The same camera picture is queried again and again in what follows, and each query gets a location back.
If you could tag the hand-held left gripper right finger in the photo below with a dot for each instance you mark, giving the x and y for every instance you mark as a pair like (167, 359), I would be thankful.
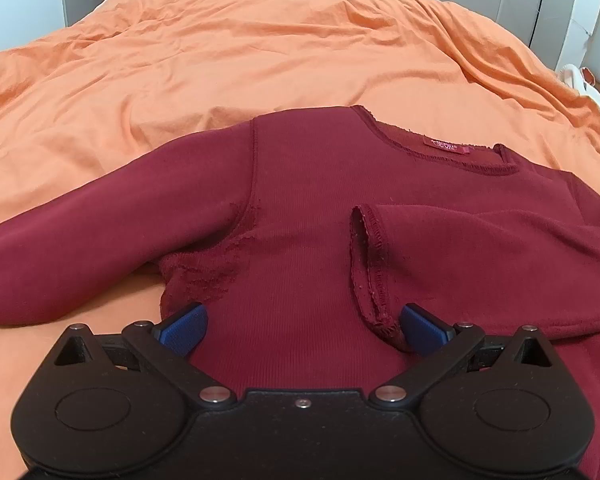
(421, 332)

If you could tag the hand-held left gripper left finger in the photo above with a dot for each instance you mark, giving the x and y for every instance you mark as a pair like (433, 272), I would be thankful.
(185, 331)

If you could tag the maroon long-sleeve sweater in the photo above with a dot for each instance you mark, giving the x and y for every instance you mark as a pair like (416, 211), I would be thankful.
(305, 250)

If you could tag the orange bed sheet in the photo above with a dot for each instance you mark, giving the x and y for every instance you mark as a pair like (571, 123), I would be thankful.
(180, 85)

